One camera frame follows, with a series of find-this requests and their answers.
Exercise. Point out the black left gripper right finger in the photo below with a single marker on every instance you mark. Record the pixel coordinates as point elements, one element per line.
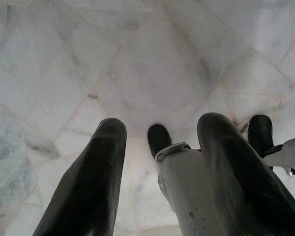
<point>236,177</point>

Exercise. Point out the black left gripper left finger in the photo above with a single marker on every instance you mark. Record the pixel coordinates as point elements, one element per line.
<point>88,186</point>

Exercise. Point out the grey robot left leg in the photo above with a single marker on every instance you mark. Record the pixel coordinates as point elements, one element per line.
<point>184,186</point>

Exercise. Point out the grey robot leg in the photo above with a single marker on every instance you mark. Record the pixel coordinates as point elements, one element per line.
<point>184,186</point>
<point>290,152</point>

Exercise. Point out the black robot right foot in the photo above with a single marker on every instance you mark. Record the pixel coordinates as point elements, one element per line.
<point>260,130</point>

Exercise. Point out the black robot foot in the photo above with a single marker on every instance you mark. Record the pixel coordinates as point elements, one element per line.
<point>158,137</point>
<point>260,130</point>

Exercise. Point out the grey robot right leg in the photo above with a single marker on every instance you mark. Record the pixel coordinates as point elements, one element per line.
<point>290,152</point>

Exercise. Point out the black robot left foot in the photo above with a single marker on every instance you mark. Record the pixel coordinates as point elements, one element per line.
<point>158,137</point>

